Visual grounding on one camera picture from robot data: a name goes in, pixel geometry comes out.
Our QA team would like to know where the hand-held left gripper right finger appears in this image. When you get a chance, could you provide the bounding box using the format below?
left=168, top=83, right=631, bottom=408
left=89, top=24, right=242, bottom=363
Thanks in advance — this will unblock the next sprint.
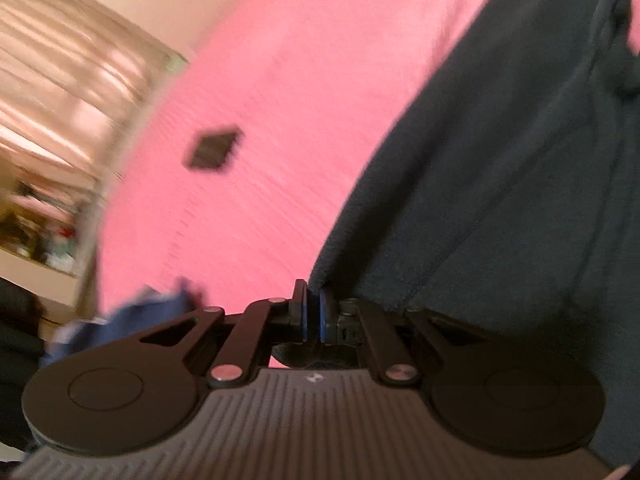
left=319, top=286, right=483, bottom=389

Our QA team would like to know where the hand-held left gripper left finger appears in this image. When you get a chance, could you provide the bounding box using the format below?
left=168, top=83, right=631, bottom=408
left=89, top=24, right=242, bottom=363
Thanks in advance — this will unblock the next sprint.
left=139, top=279, right=309, bottom=389

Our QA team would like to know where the dark grey-blue fleece sweater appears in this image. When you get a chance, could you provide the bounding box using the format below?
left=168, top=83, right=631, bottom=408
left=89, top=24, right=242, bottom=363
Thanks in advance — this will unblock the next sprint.
left=272, top=0, right=640, bottom=473

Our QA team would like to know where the blue garment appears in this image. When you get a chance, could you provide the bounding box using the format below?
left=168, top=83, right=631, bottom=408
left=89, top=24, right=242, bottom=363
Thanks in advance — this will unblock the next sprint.
left=39, top=276, right=207, bottom=367

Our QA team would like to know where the black smartphone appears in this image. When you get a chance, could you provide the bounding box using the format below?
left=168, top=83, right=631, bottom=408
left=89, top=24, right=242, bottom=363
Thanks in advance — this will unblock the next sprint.
left=182, top=124, right=244, bottom=174

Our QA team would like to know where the pink blanket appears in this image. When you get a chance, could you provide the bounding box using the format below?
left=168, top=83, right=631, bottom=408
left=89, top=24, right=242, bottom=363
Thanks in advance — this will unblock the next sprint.
left=92, top=0, right=512, bottom=362

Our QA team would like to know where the wooden shelf with items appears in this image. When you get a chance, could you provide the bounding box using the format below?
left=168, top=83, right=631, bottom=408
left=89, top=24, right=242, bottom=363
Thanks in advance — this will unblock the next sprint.
left=0, top=170, right=97, bottom=277

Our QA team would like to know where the pink sheer curtain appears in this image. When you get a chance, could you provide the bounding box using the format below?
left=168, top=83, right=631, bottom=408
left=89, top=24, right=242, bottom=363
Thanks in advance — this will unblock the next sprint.
left=0, top=0, right=189, bottom=172

